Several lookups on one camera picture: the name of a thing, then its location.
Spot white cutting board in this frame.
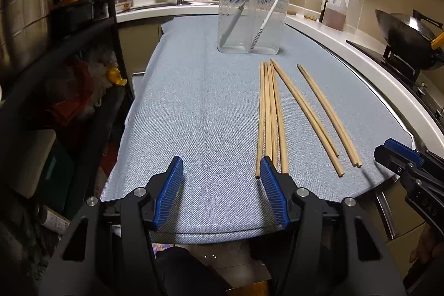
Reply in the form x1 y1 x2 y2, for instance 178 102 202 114
3 128 58 199

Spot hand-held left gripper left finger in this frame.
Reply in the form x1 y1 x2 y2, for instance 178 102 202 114
38 156 184 296

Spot black wok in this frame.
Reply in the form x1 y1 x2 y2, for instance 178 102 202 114
375 9 444 71

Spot black gas stove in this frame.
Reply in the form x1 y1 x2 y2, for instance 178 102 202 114
347 39 444 130

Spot clear plastic utensil holder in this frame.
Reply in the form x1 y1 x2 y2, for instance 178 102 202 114
217 0 293 54

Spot metal cabinet handle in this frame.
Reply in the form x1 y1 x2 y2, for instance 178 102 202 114
375 192 399 241

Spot cooking oil jug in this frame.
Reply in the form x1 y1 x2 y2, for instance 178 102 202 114
322 0 348 30

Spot clear plastic bags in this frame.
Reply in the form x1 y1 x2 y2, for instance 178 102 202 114
83 46 118 99

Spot grey metal utensil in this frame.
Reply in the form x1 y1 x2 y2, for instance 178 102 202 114
222 0 255 40

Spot white spoon with striped handle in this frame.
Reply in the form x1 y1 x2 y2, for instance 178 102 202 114
250 0 288 50

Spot large steel stockpot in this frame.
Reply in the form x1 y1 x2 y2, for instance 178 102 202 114
0 0 56 82

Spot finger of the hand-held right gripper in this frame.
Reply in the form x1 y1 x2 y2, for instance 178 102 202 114
374 144 417 179
383 138 425 168

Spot black pot with orange lid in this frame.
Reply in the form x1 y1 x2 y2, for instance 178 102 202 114
52 0 96 33

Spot yellow crumpled item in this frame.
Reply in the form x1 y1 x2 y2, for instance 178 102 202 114
106 66 128 87

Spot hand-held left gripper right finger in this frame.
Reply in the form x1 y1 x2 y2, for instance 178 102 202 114
259 156 406 296

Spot blue-grey table cloth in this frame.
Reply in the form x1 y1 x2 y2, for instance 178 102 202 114
100 14 417 244

